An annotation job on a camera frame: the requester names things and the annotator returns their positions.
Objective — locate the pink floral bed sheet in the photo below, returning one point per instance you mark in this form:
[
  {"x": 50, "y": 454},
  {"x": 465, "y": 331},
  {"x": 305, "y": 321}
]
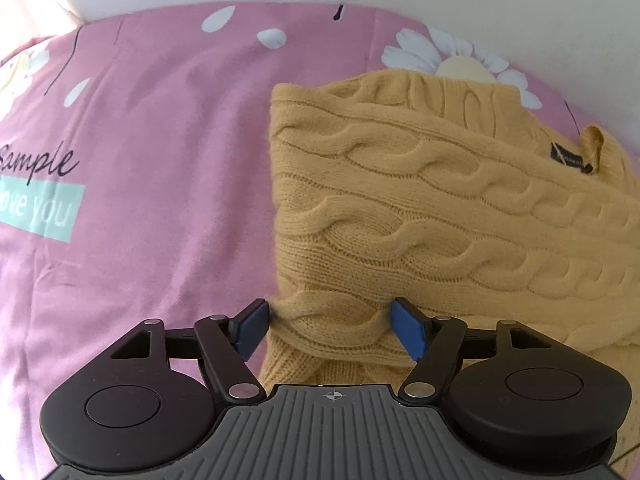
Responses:
[{"x": 160, "y": 160}]

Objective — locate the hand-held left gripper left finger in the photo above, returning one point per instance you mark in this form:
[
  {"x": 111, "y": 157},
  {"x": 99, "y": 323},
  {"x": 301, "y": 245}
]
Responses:
[{"x": 250, "y": 329}]

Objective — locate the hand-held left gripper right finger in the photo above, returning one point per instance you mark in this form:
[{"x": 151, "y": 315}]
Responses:
[{"x": 407, "y": 329}]

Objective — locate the pale pink curtain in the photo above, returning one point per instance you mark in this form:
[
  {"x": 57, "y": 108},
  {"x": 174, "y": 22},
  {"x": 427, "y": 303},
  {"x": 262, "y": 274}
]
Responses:
[{"x": 35, "y": 15}]

